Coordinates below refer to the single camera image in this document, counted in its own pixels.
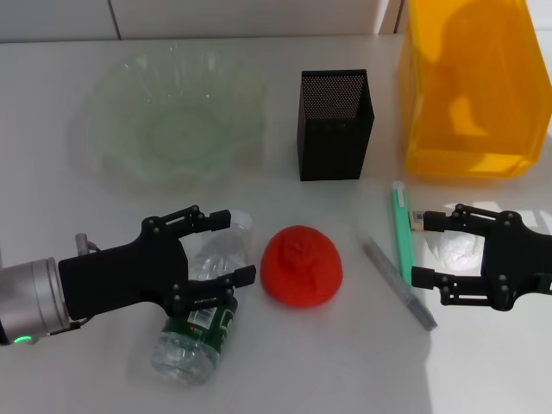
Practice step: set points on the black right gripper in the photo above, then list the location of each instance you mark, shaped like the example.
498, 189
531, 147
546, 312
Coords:
517, 263

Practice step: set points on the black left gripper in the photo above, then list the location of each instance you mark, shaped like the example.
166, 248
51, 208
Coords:
125, 276

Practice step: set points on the white paper ball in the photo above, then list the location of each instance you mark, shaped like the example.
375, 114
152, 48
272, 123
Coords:
457, 252

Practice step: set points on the eraser with barcode sleeve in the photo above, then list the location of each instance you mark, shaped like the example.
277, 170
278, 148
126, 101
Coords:
417, 221

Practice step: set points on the green pen with white cap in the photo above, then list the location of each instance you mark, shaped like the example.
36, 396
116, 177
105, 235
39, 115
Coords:
403, 233

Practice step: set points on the grey marker pen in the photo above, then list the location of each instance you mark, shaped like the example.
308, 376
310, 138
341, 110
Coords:
401, 289

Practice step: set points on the clear bottle with green label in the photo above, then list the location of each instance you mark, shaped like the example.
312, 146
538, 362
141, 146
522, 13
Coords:
190, 345

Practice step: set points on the red-orange orange fruit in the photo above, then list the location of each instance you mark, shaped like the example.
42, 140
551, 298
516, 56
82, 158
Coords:
302, 267

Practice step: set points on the clear green glass fruit plate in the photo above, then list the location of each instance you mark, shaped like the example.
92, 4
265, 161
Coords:
142, 121

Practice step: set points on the black mesh pen holder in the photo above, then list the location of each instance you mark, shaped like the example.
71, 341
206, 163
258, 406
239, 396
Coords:
332, 142

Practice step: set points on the yellow plastic bin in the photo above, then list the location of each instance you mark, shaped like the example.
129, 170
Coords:
470, 86

